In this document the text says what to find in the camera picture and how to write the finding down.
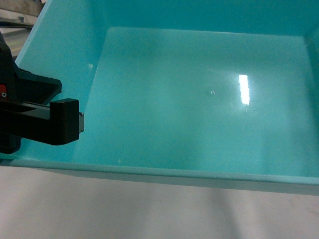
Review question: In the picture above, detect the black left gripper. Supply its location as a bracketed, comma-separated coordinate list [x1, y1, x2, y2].
[0, 37, 84, 145]

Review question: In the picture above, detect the teal plastic bin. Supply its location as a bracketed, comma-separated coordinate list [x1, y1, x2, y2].
[0, 0, 319, 195]

